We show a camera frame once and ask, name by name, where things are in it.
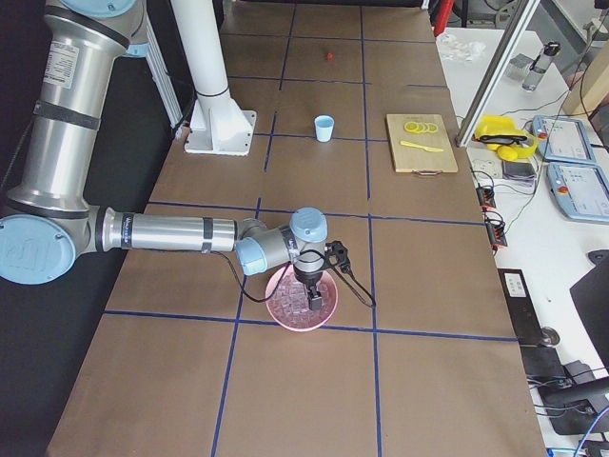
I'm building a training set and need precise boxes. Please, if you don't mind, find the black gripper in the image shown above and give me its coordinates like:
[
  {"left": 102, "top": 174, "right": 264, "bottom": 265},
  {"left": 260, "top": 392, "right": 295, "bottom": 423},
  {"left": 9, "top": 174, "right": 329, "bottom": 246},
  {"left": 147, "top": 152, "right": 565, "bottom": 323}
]
[{"left": 293, "top": 248, "right": 326, "bottom": 310}]

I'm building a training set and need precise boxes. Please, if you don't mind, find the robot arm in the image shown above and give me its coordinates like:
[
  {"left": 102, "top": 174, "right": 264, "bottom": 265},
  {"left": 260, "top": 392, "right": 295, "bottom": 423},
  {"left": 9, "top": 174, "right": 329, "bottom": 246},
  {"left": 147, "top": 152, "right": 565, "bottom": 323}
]
[{"left": 1, "top": 1, "right": 327, "bottom": 311}]

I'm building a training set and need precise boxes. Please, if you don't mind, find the pink bowl with ice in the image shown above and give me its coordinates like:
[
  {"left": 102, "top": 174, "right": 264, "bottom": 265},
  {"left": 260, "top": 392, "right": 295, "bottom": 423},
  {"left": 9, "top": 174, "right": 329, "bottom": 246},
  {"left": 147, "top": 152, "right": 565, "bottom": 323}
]
[{"left": 265, "top": 266, "right": 338, "bottom": 332}]

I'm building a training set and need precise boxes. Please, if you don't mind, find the light blue plastic cup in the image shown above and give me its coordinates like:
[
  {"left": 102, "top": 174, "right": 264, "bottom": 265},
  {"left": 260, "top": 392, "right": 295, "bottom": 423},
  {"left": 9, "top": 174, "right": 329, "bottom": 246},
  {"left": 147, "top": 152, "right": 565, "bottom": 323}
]
[{"left": 314, "top": 114, "right": 335, "bottom": 143}]

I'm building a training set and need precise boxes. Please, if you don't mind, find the bamboo cutting board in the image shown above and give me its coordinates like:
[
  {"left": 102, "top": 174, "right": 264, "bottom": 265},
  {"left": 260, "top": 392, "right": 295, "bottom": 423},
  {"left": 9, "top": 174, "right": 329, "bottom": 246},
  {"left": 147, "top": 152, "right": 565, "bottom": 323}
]
[{"left": 385, "top": 113, "right": 459, "bottom": 175}]

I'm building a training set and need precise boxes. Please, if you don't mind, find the yellow plastic knife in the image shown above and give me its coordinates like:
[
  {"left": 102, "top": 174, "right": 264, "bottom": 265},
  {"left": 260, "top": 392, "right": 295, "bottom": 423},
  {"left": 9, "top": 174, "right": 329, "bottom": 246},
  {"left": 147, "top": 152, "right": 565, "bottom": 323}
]
[{"left": 400, "top": 140, "right": 444, "bottom": 152}]

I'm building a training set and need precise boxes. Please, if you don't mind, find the lemon slice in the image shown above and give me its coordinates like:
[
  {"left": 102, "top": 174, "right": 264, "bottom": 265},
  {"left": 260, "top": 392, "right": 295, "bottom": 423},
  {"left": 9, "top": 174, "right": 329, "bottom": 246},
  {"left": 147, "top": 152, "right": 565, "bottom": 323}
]
[{"left": 403, "top": 122, "right": 422, "bottom": 134}]

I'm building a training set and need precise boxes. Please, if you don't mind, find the grey wallet pouch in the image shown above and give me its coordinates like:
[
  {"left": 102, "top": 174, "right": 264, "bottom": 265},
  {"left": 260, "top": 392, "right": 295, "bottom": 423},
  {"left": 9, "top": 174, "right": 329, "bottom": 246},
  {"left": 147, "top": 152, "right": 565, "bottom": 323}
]
[{"left": 501, "top": 161, "right": 537, "bottom": 185}]

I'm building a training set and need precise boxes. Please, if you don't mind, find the yellow cloth bag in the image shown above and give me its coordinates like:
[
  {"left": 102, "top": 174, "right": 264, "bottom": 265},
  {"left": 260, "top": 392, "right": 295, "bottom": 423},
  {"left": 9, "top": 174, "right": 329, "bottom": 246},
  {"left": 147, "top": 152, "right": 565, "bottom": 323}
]
[{"left": 474, "top": 114, "right": 539, "bottom": 162}]

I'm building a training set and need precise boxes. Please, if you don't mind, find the teach pendant tablet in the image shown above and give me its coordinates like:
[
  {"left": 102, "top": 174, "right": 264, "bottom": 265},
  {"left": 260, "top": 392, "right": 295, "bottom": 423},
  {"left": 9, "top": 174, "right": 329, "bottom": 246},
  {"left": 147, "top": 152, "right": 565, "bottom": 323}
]
[
  {"left": 531, "top": 115, "right": 597, "bottom": 165},
  {"left": 547, "top": 162, "right": 608, "bottom": 224}
]

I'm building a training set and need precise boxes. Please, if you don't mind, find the white mounting pillar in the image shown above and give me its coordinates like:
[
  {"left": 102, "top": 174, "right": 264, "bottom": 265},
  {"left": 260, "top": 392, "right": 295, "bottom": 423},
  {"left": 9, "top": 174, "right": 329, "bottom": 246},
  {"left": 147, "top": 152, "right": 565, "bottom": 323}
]
[{"left": 169, "top": 0, "right": 231, "bottom": 101}]

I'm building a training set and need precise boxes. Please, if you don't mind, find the water bottle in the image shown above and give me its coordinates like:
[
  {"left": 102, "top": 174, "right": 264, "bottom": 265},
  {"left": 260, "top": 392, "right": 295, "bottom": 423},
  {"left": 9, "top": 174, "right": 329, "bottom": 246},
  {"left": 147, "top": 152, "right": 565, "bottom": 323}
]
[{"left": 521, "top": 41, "right": 561, "bottom": 91}]

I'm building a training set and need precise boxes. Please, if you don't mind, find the black camera cable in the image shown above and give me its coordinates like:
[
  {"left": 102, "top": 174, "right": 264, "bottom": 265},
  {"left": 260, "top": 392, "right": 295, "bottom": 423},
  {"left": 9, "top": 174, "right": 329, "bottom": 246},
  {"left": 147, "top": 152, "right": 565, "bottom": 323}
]
[{"left": 208, "top": 249, "right": 377, "bottom": 308}]

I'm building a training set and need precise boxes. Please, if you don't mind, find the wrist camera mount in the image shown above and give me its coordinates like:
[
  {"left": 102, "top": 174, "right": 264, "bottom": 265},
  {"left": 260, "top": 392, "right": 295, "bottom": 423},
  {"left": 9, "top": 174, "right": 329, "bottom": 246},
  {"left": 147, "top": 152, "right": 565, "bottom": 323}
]
[{"left": 324, "top": 240, "right": 352, "bottom": 275}]

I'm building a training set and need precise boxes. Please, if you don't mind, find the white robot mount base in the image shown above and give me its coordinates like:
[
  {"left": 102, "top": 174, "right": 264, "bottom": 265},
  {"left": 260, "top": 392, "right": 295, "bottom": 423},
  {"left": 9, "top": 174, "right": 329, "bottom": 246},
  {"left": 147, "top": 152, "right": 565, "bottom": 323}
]
[{"left": 185, "top": 103, "right": 257, "bottom": 156}]

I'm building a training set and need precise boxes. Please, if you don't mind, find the aluminium frame post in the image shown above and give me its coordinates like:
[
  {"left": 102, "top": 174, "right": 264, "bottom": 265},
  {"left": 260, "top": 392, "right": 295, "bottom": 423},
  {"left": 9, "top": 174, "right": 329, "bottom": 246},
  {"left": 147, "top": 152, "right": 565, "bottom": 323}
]
[{"left": 455, "top": 0, "right": 540, "bottom": 148}]

